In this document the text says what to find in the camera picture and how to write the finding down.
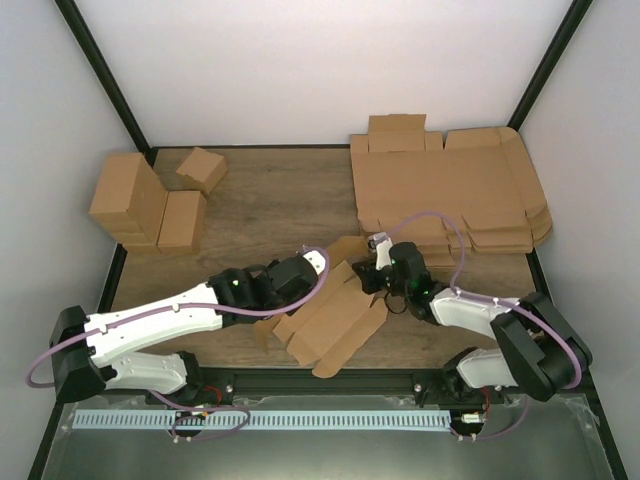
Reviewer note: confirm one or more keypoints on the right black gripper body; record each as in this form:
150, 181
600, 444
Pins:
372, 286

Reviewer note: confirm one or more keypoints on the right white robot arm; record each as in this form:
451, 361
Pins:
537, 350

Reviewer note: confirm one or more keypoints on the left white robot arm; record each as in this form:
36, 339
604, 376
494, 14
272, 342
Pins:
96, 352

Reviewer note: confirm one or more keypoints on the small tilted cardboard box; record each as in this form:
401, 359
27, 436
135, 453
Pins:
202, 170

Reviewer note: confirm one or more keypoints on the tall folded cardboard box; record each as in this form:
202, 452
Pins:
129, 202

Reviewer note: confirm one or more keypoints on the stack of flat cardboard blanks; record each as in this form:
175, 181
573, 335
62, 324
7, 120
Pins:
471, 189

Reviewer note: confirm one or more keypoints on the clear plastic sheet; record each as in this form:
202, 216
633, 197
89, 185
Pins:
557, 440

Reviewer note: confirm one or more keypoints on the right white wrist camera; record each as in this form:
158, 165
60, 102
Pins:
380, 244

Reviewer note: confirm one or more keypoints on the black aluminium frame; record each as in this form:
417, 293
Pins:
290, 381

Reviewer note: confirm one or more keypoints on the light blue slotted cable duct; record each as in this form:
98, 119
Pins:
267, 420

